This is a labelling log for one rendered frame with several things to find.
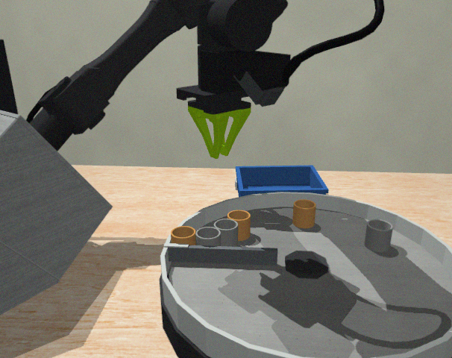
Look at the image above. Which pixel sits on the bronze bushing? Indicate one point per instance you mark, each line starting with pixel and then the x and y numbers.
pixel 244 226
pixel 304 218
pixel 182 234

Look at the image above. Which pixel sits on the blue tray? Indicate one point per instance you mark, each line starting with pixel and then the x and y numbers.
pixel 266 179

